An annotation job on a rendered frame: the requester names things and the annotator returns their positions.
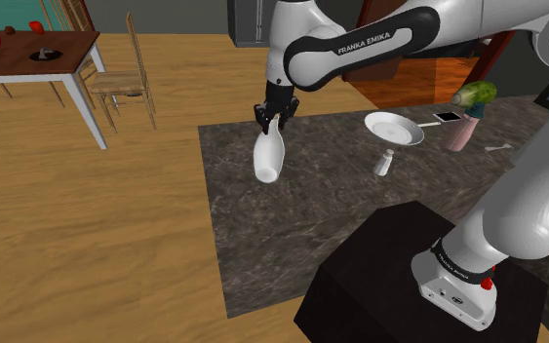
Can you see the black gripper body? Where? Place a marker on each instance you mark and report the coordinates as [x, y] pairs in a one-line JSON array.
[[279, 94]]

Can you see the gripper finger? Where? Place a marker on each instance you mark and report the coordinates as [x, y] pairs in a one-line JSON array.
[[286, 116], [261, 114]]

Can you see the white bottle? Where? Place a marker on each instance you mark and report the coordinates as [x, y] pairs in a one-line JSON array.
[[269, 154]]

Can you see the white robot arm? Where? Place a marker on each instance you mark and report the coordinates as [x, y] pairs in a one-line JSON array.
[[530, 213]]

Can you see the dark grey cabinet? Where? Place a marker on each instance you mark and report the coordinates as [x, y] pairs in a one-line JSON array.
[[248, 21]]

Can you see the white salt shaker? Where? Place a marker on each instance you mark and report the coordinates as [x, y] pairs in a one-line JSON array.
[[383, 164]]

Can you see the wooden chair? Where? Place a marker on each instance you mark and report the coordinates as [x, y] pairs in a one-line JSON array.
[[72, 14], [117, 81]]

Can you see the white smartphone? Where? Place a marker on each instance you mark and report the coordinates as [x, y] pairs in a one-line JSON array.
[[447, 116]]

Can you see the pink bottle with teal cap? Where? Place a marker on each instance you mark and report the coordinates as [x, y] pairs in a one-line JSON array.
[[459, 135]]

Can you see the black robot stand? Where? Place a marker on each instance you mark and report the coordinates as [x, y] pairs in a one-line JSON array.
[[369, 280]]

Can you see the green lettuce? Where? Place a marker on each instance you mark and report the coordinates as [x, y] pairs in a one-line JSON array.
[[476, 92]]

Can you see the white spoon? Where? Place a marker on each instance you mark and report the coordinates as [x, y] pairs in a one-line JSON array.
[[497, 148]]

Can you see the brown table with white legs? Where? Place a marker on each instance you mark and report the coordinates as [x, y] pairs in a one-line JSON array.
[[12, 59]]

